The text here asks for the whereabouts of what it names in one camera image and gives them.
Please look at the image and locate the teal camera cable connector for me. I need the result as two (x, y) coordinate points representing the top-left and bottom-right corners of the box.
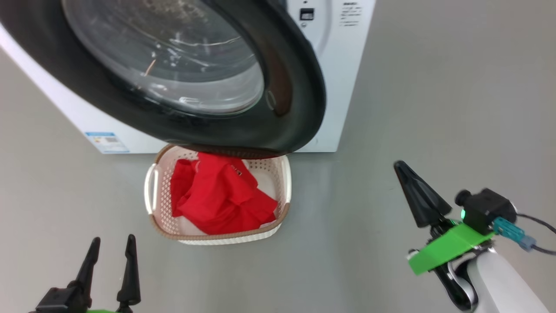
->
(493, 216), (537, 252)

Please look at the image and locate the thin black camera cable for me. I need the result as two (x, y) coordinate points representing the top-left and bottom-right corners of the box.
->
(515, 213), (556, 255)

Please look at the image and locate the cream perforated laundry basket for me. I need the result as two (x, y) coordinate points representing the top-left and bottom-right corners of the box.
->
(144, 145), (291, 245)

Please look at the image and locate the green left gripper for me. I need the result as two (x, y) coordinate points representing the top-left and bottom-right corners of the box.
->
(75, 234), (141, 313)

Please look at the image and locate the red white sports jersey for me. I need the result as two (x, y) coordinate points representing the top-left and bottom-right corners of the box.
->
(170, 152), (278, 235)

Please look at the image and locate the black washing machine door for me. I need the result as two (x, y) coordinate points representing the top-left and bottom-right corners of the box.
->
(0, 0), (326, 159)

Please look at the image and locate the blue energy label sticker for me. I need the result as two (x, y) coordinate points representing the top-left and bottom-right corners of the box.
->
(85, 132), (130, 153)

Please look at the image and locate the white front-load washing machine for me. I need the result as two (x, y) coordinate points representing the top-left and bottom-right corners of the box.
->
(0, 0), (376, 153)

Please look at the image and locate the small printed text sticker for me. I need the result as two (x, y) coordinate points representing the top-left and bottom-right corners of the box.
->
(340, 2), (362, 27)

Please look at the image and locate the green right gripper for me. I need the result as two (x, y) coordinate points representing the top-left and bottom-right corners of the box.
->
(394, 161), (496, 312)

